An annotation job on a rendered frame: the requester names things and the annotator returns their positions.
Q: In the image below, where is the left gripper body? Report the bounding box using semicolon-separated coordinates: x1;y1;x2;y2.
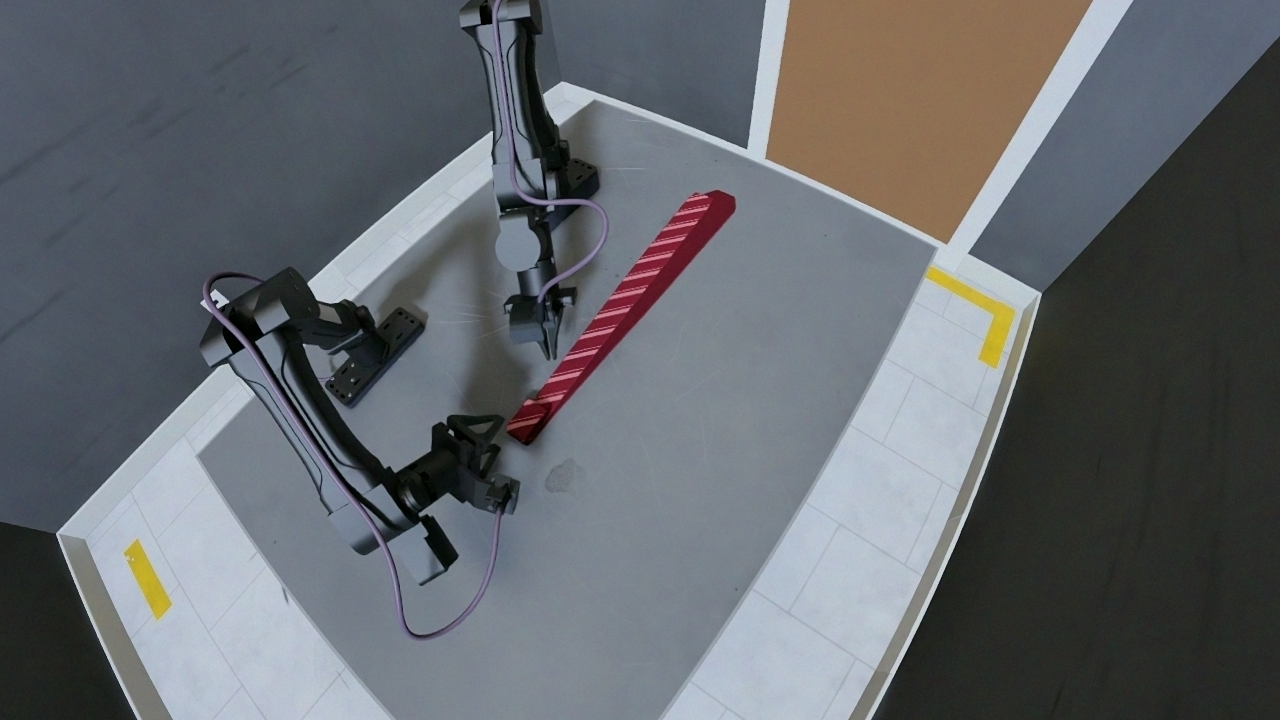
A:
503;258;579;325

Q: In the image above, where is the red striped necktie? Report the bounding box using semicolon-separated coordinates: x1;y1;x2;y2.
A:
506;190;736;446

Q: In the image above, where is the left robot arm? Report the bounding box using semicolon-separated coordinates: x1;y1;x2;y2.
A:
460;0;598;272

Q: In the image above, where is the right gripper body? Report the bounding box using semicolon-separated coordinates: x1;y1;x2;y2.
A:
406;421;508;514

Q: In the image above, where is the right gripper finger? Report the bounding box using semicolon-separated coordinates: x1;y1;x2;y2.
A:
479;443;500;480
445;414;506;454

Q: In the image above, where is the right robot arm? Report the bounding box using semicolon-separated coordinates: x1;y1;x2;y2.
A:
200;266;460;585

